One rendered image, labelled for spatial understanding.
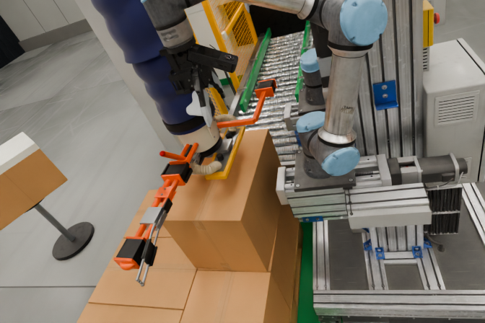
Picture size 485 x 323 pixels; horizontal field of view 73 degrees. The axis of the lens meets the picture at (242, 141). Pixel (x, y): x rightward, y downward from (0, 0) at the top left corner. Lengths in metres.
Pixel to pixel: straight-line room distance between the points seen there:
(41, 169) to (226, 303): 1.86
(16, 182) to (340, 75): 2.50
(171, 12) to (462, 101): 0.98
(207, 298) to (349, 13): 1.36
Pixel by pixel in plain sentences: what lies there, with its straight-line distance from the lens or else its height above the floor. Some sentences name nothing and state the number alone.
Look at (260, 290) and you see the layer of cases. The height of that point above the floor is 0.54.
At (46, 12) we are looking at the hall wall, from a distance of 13.88.
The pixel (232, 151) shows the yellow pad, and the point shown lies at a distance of 1.47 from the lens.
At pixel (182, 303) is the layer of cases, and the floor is 0.54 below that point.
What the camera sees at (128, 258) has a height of 1.20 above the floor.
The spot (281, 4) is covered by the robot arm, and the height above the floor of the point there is 1.68.
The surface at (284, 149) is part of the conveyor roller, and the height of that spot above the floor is 0.54.
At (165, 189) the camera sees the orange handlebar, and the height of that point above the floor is 1.19.
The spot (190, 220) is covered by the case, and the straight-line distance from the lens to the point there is 1.46.
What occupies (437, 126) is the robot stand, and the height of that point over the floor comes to 1.08.
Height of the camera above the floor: 1.93
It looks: 35 degrees down
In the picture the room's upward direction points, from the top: 23 degrees counter-clockwise
